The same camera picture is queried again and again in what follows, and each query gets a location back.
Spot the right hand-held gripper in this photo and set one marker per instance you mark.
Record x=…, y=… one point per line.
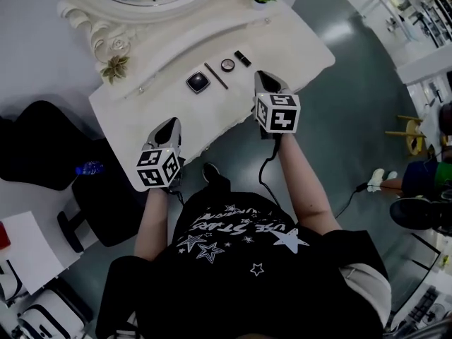
x=280, y=117

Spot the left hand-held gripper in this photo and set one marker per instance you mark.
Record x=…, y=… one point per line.
x=155, y=171

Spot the black lipstick tube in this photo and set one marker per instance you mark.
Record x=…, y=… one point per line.
x=243, y=58

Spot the round compact with clear lid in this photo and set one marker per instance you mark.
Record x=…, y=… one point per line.
x=228, y=65

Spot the dark makeup pencil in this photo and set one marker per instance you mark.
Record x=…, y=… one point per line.
x=216, y=76

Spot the black square compact case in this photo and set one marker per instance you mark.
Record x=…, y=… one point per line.
x=198, y=81

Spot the person's left forearm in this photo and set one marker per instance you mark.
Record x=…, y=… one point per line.
x=155, y=224

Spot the person's right forearm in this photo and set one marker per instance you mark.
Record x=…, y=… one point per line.
x=307, y=185

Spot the white vanity table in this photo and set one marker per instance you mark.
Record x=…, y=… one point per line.
x=141, y=111

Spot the black shoe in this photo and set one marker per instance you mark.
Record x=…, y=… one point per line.
x=213, y=173

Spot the pale leafy potted plant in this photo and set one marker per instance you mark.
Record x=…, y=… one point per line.
x=115, y=68

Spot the blue water bottle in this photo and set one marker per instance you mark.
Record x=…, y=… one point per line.
x=89, y=168

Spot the black office chair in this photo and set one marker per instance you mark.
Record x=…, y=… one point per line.
x=46, y=147

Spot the white oval carved mirror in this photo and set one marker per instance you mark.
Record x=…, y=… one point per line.
x=116, y=11

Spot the white cluttered shelf unit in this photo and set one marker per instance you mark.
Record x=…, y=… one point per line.
x=416, y=55

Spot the yellow wooden stool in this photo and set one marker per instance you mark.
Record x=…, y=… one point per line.
x=411, y=136

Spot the white side table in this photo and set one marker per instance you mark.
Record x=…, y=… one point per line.
x=39, y=253

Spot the black star-print t-shirt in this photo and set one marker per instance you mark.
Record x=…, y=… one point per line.
x=240, y=295

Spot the red box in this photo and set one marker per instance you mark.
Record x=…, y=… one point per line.
x=4, y=237

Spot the white equipment case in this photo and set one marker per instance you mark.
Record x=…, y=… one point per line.
x=49, y=316

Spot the light grey trousers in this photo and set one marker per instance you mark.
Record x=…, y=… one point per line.
x=370, y=291

